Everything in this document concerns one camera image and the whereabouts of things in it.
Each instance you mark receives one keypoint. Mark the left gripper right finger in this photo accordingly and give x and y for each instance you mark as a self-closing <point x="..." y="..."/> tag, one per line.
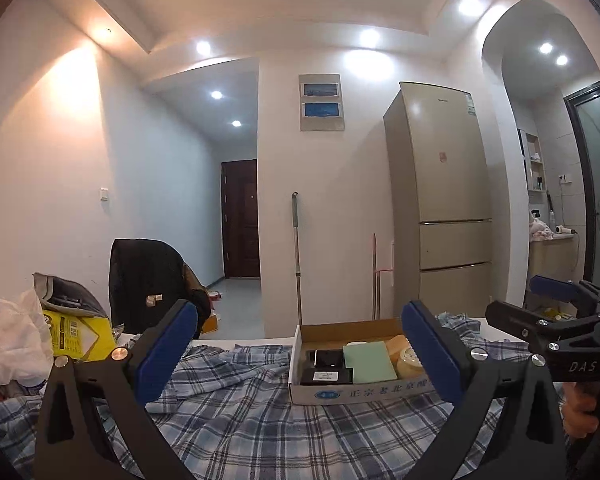
<point x="527" y="442"/>

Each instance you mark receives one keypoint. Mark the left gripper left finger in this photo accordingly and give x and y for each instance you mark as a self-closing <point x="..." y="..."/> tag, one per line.
<point x="72" y="442"/>

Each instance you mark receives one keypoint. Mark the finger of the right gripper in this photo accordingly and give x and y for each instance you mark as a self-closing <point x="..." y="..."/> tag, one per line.
<point x="564" y="291"/>
<point x="539" y="333"/>

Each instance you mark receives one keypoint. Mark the orange soap box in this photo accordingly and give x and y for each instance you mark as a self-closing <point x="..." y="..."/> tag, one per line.
<point x="395" y="346"/>

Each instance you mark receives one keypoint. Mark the black labelled charger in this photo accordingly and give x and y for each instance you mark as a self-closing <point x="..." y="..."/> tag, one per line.
<point x="329" y="376"/>

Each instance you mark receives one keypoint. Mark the black square frame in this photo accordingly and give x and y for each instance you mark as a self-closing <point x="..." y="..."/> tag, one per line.
<point x="325" y="358"/>

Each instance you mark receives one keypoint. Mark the right hand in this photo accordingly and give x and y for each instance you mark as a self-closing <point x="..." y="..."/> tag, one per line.
<point x="578" y="409"/>

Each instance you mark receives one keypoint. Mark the beige sink cabinet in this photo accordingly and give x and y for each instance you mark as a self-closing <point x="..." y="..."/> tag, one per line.
<point x="556" y="258"/>

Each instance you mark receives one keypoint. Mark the yellow bag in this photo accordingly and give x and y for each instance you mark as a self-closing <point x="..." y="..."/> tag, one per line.
<point x="81" y="338"/>

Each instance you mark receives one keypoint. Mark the chair with black jacket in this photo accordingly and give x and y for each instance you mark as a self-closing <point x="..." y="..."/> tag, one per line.
<point x="146" y="278"/>

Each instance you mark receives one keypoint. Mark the white plastic bag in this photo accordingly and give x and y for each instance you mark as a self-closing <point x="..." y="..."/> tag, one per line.
<point x="26" y="352"/>

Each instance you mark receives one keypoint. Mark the grey pouch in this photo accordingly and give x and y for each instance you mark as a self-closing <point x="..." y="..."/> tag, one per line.
<point x="65" y="296"/>

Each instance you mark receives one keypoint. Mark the beige refrigerator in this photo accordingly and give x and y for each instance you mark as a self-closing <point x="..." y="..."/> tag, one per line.
<point x="442" y="219"/>

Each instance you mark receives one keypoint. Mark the cardboard box tray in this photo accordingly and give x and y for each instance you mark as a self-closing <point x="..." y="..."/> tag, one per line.
<point x="336" y="336"/>

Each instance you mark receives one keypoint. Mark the glass sliding door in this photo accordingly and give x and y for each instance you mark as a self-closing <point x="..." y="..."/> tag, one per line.
<point x="583" y="107"/>

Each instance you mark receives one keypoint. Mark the dark wooden door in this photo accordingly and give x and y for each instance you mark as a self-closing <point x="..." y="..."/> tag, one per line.
<point x="240" y="226"/>

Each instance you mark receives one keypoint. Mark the grey electrical panel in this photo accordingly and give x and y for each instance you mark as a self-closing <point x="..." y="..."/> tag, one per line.
<point x="321" y="107"/>

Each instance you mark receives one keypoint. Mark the wall light switch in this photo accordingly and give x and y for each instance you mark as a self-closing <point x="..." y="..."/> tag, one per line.
<point x="104" y="193"/>

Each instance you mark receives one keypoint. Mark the green handled mop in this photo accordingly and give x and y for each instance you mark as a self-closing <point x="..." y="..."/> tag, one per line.
<point x="297" y="261"/>

